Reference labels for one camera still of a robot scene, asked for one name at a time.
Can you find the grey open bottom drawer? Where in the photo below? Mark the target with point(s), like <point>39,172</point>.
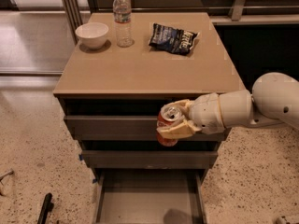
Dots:
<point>149,197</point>

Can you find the red coke can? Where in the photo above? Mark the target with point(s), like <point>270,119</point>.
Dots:
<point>166,117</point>

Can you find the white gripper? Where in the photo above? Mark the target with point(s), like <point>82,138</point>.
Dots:
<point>206,113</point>

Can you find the grey top drawer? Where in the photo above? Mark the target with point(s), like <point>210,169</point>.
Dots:
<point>112,128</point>

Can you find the grey middle drawer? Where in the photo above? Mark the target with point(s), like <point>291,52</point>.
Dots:
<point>149,159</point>

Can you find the white ceramic bowl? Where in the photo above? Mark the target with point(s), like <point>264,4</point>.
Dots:
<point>92,35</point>

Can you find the black object on floor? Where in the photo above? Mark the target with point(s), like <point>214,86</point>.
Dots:
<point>47,207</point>

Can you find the metal window frame post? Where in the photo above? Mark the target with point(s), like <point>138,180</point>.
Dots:
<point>71,9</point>

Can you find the dark blue chip bag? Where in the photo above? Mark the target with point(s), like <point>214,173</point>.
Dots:
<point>172,40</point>

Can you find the grey drawer cabinet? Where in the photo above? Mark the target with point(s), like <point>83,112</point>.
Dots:
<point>139,80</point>

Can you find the clear plastic water bottle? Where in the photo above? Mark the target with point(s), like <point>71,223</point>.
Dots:
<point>122,18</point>

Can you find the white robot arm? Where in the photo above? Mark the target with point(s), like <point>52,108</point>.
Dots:
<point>273,101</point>

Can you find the metal railing post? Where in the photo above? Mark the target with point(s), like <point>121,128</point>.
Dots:
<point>237,10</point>

